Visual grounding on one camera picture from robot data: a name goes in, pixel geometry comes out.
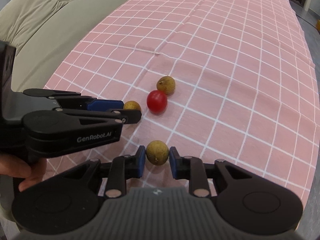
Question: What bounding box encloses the red cherry tomato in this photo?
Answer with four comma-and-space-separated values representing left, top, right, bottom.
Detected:
146, 90, 168, 114

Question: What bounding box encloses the beige sofa back cushion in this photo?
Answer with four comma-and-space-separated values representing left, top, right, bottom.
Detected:
1, 0, 67, 54

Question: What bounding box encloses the beige fabric sofa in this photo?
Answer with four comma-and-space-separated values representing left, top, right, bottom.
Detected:
0, 0, 161, 222

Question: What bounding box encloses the person's left hand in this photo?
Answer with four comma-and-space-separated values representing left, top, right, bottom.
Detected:
0, 154, 47, 192

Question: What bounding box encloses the brown longan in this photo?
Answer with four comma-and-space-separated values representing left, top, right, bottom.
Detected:
123, 100, 141, 111
146, 140, 169, 166
156, 76, 176, 95

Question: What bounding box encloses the pink checkered tablecloth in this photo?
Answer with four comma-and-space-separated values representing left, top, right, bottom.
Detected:
46, 0, 319, 202

